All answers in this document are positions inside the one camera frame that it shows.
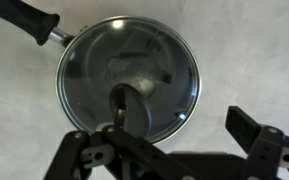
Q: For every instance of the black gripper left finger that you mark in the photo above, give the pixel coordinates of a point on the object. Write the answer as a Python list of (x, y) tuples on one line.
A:
[(84, 156)]

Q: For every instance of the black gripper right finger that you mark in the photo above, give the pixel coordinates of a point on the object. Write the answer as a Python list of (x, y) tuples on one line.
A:
[(262, 150)]

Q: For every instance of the glass lid with black knob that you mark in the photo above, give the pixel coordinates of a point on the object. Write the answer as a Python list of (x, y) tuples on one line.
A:
[(94, 66)]

